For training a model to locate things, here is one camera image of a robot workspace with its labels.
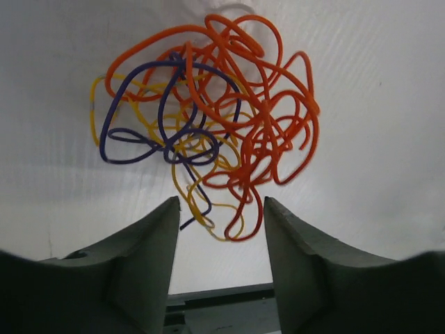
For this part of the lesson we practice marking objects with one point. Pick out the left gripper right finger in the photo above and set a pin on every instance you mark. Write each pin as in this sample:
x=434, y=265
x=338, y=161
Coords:
x=323, y=285

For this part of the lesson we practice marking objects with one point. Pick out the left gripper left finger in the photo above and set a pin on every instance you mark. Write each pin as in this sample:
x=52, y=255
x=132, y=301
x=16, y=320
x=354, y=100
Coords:
x=117, y=285

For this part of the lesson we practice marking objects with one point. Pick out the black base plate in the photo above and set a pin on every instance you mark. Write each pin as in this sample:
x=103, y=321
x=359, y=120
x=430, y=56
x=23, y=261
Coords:
x=246, y=309

